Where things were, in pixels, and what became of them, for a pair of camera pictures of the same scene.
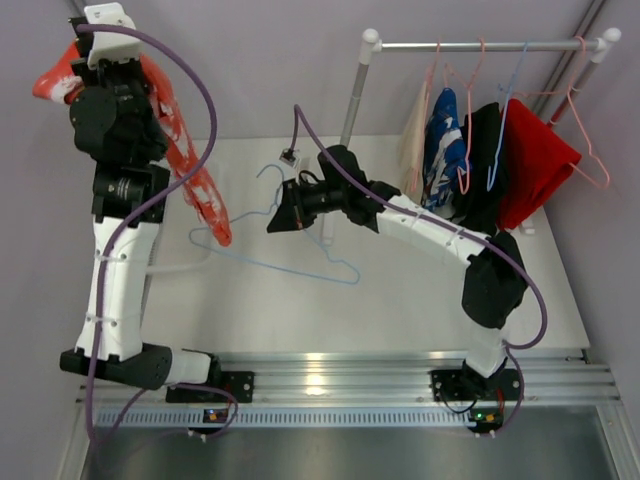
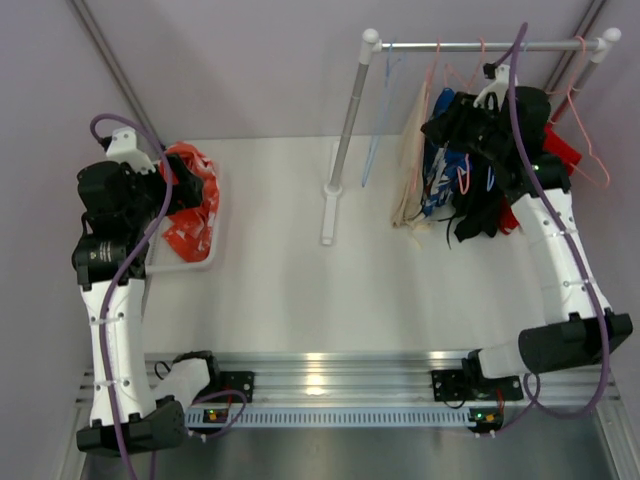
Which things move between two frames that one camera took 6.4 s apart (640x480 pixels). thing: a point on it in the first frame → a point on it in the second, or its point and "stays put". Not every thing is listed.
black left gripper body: [107, 70] → [170, 178]
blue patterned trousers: [445, 154] stays put
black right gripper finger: [286, 219] → [440, 129]
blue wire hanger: [271, 267] → [393, 66]
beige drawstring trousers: [413, 143] stays put
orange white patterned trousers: [57, 84] → [189, 233]
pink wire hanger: [424, 118] stays put
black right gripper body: [291, 206] → [451, 128]
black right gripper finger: [289, 194] → [453, 114]
